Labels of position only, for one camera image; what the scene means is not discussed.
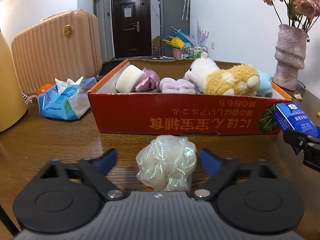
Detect white mesh bath pouf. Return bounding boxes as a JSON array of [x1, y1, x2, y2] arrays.
[[136, 135, 197, 192]]

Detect blue tissue packet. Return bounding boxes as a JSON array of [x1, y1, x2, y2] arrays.
[[37, 77, 97, 120]]

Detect black glasses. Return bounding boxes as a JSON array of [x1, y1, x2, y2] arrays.
[[296, 80, 306, 92]]

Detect grey refrigerator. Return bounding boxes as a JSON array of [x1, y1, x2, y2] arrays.
[[158, 0, 191, 58]]

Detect black chair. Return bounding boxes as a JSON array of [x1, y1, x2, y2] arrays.
[[99, 60, 123, 76]]

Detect blue yellow bag pile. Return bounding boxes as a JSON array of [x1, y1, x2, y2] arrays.
[[162, 27, 195, 49]]

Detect fallen pink petal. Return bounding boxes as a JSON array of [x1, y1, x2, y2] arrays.
[[293, 93, 303, 101]]

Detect pink ribbed suitcase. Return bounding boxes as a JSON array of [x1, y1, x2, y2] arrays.
[[11, 9, 103, 94]]

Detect purple feather decoration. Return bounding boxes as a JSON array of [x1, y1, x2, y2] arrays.
[[196, 22, 209, 46]]

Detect blue pocket tissue pack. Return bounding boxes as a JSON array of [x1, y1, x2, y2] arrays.
[[273, 102, 319, 138]]

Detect light blue plush toy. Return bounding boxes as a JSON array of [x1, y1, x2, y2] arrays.
[[257, 70, 273, 98]]

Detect white round sponge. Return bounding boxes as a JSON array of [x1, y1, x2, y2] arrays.
[[115, 64, 146, 93]]

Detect metal wire cart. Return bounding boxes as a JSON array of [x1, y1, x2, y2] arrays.
[[181, 43, 208, 59]]

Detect small cardboard box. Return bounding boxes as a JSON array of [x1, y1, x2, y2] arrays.
[[151, 36, 162, 59]]

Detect pink textured vase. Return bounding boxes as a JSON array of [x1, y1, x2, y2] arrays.
[[273, 24, 307, 91]]

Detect lilac towel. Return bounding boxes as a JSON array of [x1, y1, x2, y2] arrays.
[[159, 77, 196, 94]]

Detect pink satin pouch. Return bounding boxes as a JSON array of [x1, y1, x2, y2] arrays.
[[135, 68, 161, 93]]

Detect dried pink roses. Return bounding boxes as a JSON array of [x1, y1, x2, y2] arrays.
[[262, 0, 319, 33]]

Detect orange fruit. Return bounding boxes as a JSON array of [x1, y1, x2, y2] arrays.
[[37, 83, 53, 96]]

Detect yellow thermos jug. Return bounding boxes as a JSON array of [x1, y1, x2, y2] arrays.
[[0, 33, 27, 132]]

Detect red orange cardboard box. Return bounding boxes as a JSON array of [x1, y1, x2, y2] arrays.
[[88, 59, 292, 135]]

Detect yellow white sheep plush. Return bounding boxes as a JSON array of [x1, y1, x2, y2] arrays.
[[184, 52, 260, 96]]

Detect lavender drawstring bag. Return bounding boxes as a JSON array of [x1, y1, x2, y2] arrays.
[[182, 79, 202, 94]]

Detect dark brown door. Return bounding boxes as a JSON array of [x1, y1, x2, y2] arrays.
[[111, 0, 152, 59]]

